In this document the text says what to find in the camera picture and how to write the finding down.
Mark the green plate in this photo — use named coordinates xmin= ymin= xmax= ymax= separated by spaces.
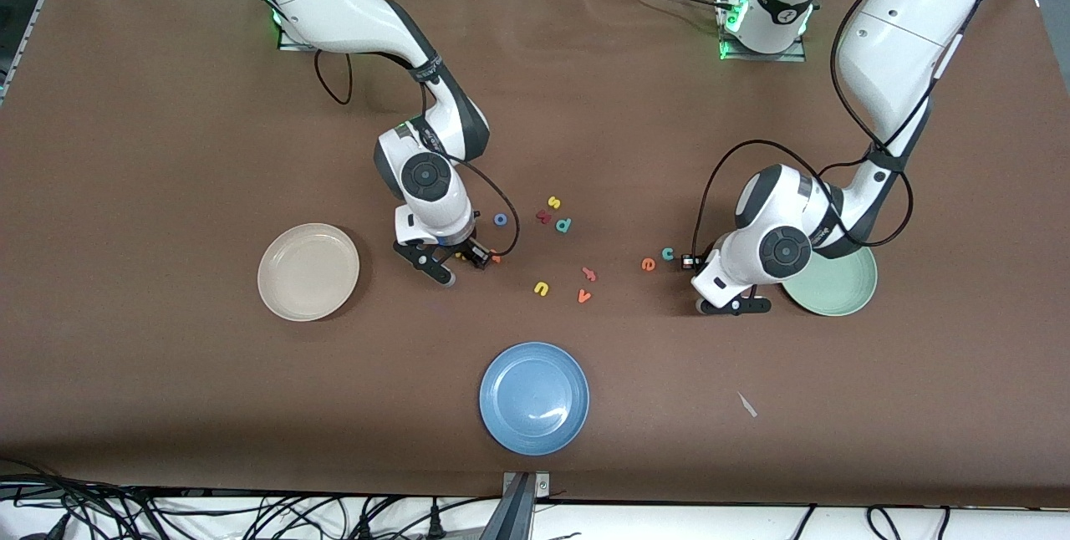
xmin=782 ymin=243 xmax=879 ymax=318

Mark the beige brown plate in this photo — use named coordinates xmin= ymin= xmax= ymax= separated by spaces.
xmin=257 ymin=223 xmax=361 ymax=323

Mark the blue plate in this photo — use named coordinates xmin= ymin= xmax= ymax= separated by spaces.
xmin=479 ymin=342 xmax=590 ymax=456

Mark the brown table cover sheet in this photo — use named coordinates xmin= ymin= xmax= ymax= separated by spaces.
xmin=0 ymin=0 xmax=1070 ymax=507

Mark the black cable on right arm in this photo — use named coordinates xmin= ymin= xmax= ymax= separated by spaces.
xmin=313 ymin=47 xmax=521 ymax=261

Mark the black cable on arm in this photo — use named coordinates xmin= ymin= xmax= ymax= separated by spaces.
xmin=692 ymin=0 xmax=1004 ymax=269
xmin=313 ymin=47 xmax=521 ymax=261

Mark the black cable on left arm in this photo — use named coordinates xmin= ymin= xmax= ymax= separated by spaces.
xmin=692 ymin=0 xmax=1004 ymax=269

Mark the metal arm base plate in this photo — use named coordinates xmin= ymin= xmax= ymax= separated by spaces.
xmin=278 ymin=22 xmax=323 ymax=52
xmin=719 ymin=0 xmax=808 ymax=63

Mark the silver mount bracket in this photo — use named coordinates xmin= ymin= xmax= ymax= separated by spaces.
xmin=502 ymin=471 xmax=551 ymax=497

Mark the dark camera mount post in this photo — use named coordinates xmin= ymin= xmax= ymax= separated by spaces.
xmin=481 ymin=473 xmax=536 ymax=540

